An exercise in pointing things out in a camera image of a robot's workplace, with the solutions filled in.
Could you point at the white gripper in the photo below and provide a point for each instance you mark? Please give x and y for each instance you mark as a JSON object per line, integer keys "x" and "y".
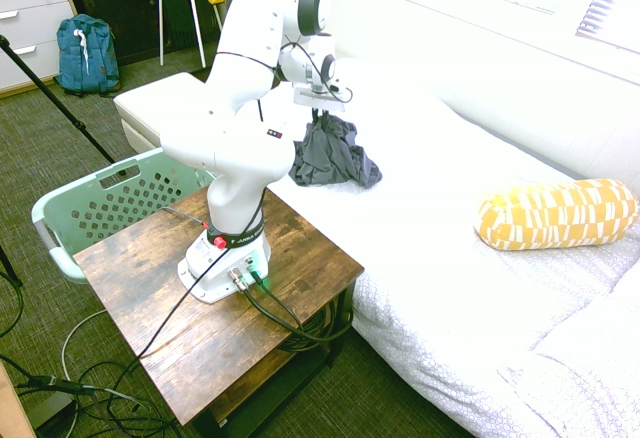
{"x": 320, "y": 100}

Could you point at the dark grey shirt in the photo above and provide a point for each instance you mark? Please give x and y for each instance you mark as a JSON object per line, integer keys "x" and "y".
{"x": 330, "y": 158}

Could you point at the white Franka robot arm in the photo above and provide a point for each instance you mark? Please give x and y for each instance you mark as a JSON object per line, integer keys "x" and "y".
{"x": 240, "y": 108}

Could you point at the white clothes rack pole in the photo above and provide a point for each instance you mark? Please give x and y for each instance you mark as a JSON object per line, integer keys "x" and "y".
{"x": 192, "y": 13}

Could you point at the mint green laundry basket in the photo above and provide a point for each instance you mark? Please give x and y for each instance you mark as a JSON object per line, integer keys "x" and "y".
{"x": 125, "y": 198}

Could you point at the cream leather sofa bed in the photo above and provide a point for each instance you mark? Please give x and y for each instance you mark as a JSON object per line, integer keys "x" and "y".
{"x": 160, "y": 103}

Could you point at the white bed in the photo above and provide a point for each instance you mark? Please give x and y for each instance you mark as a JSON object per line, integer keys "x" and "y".
{"x": 440, "y": 283}

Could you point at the dark wooden cabinet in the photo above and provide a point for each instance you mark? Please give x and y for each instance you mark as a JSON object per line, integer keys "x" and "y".
{"x": 125, "y": 3}

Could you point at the blue backpack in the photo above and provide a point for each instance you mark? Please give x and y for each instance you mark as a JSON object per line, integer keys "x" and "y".
{"x": 87, "y": 58}

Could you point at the rustic wooden side table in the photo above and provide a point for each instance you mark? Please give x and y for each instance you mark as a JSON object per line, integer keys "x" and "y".
{"x": 225, "y": 353}

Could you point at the yellow white patterned bolster pillow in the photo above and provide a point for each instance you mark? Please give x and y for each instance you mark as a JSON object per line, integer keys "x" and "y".
{"x": 555, "y": 215}

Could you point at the black tripod leg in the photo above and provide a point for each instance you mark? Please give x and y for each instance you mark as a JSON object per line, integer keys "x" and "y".
{"x": 55, "y": 103}

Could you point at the white drawer dresser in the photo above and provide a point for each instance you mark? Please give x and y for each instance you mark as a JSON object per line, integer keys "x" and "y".
{"x": 30, "y": 18}

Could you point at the white window blind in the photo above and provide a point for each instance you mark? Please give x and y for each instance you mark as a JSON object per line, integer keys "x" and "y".
{"x": 612, "y": 3}

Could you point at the light wooden board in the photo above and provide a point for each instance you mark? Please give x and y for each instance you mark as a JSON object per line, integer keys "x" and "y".
{"x": 12, "y": 403}

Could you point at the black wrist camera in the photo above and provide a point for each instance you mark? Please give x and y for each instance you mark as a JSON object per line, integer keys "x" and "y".
{"x": 334, "y": 89}

